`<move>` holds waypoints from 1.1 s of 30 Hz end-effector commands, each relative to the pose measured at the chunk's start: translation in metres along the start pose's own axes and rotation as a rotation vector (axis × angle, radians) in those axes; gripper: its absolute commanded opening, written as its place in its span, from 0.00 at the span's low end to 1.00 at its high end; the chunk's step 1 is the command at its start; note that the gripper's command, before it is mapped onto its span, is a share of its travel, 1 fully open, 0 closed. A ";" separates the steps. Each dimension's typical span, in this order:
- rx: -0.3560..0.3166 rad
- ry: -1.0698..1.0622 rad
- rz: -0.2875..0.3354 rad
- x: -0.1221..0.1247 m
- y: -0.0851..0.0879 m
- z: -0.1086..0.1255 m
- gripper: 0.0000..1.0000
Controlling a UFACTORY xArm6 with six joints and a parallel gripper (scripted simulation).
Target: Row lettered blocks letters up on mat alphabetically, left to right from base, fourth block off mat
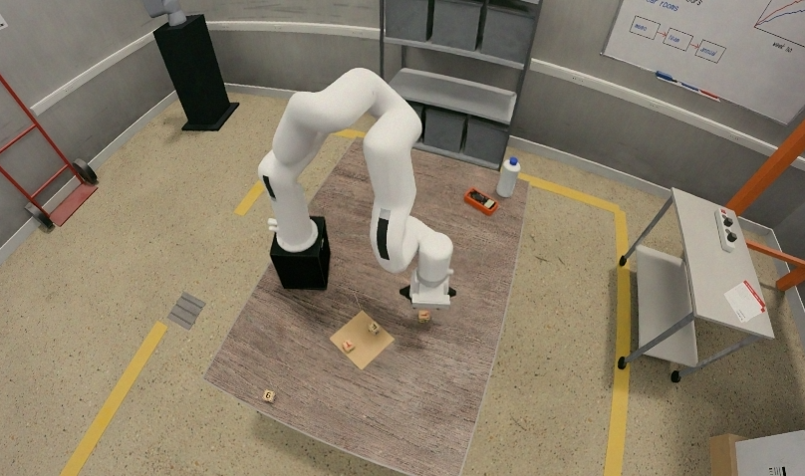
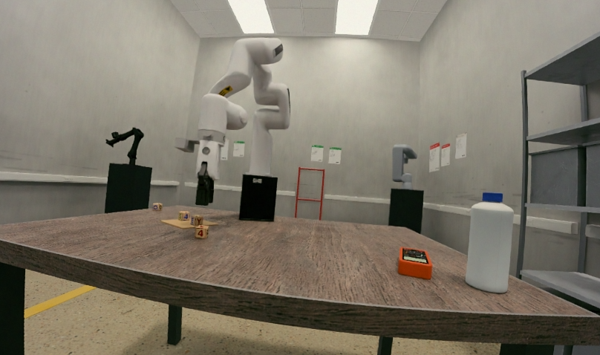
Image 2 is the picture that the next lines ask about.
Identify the tan square mat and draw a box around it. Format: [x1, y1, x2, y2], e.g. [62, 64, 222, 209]
[160, 219, 218, 229]

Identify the white bottle with blue cap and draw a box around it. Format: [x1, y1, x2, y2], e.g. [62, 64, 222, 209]
[465, 192, 514, 293]

